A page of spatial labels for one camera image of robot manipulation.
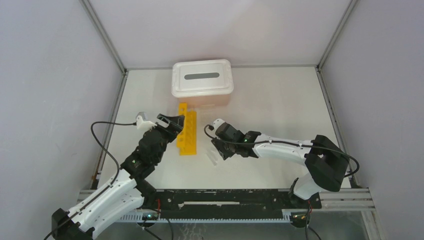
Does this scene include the yellow test tube rack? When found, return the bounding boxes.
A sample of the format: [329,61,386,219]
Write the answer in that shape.
[176,103,197,156]

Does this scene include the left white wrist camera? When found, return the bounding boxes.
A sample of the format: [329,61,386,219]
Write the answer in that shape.
[135,111,157,131]

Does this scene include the pink plastic storage bin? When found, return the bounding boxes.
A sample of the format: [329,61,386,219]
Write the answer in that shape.
[177,94,231,108]

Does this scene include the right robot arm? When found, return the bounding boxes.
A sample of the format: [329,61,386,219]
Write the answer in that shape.
[203,118,352,208]

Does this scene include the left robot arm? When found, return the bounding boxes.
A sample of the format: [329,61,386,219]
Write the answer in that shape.
[47,112,185,240]

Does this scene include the clear tube left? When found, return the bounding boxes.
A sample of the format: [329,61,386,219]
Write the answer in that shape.
[206,153,218,167]

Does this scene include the translucent white bin lid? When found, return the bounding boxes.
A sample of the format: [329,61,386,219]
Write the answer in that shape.
[171,59,234,98]

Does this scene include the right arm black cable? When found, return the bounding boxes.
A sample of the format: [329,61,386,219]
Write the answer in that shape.
[203,124,361,178]

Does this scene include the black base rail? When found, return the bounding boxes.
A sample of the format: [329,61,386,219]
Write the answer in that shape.
[139,188,322,221]

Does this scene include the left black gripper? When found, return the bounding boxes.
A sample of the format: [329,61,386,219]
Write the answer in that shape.
[148,114,184,164]

